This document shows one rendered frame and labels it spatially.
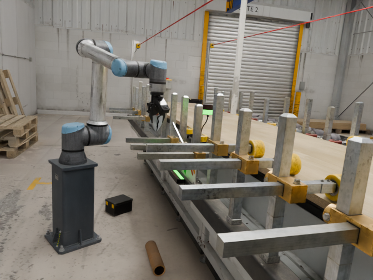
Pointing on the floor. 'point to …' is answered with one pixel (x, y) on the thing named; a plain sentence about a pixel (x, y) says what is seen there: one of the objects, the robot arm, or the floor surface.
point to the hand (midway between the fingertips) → (156, 129)
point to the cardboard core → (155, 258)
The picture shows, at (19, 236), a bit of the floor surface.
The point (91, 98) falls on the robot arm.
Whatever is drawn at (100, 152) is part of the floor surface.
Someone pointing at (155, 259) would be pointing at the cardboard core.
